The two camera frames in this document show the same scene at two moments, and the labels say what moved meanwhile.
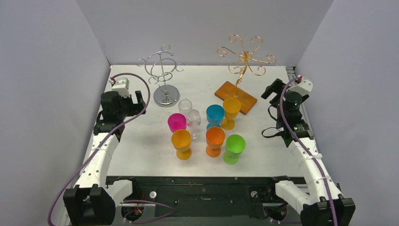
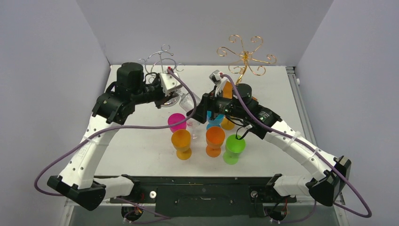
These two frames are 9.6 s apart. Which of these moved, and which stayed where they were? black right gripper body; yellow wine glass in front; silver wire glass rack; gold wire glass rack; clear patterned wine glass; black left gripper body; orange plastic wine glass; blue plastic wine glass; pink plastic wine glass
Moved: clear patterned wine glass; black right gripper body; black left gripper body
Stayed: blue plastic wine glass; gold wire glass rack; silver wire glass rack; orange plastic wine glass; yellow wine glass in front; pink plastic wine glass
